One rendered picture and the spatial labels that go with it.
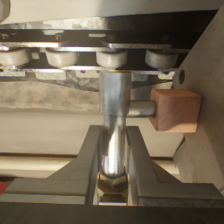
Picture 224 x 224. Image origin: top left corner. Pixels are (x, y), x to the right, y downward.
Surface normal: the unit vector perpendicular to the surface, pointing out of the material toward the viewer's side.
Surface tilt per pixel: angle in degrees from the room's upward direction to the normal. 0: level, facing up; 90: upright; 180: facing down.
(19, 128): 0
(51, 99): 50
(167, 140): 0
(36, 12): 0
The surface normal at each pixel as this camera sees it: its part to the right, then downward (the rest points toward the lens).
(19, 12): -0.02, 0.67
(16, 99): 0.00, -0.11
